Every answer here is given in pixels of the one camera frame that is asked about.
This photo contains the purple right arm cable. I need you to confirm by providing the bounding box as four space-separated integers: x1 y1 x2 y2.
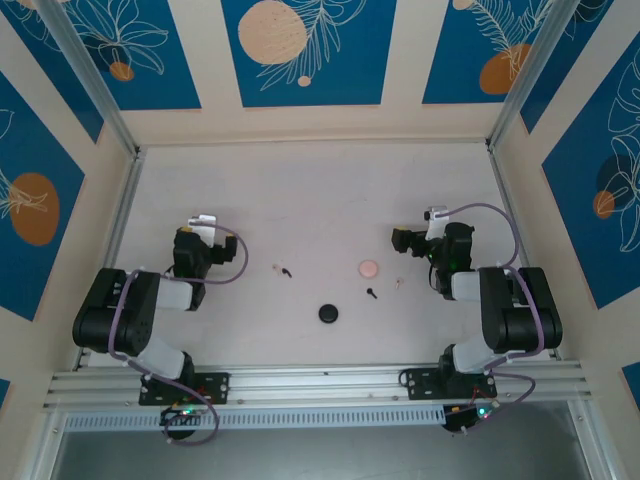
439 202 546 437

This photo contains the aluminium frame post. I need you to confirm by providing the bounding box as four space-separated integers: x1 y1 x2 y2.
33 0 146 161
485 0 576 151

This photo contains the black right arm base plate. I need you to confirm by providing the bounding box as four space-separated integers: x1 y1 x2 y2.
401 367 499 402

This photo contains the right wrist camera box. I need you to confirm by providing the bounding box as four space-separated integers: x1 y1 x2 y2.
423 205 448 242

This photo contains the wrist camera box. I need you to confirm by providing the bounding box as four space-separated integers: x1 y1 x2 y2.
423 205 448 242
186 213 220 246

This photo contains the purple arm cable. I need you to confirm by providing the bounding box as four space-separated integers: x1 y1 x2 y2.
439 202 546 437
107 224 250 447

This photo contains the grey slotted cable duct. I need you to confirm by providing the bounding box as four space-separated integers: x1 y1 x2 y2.
62 405 447 433

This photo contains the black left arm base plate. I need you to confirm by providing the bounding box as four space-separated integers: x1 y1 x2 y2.
138 372 231 407

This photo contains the aluminium mounting rail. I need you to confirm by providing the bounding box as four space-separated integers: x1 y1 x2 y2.
42 360 595 410

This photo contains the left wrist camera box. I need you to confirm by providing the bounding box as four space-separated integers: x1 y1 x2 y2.
186 213 220 246

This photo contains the blue floral wall panel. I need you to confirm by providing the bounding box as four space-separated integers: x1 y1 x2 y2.
0 72 86 322
221 0 399 108
47 0 202 112
422 0 554 105
0 0 105 145
542 44 640 311
519 0 640 135

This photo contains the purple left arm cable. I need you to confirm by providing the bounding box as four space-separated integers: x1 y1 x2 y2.
107 224 250 447

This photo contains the aluminium side rail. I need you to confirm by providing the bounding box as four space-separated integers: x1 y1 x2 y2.
487 142 565 362
73 147 147 372

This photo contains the aluminium frame leg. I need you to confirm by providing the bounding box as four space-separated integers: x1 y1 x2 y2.
19 407 69 480
567 399 619 480

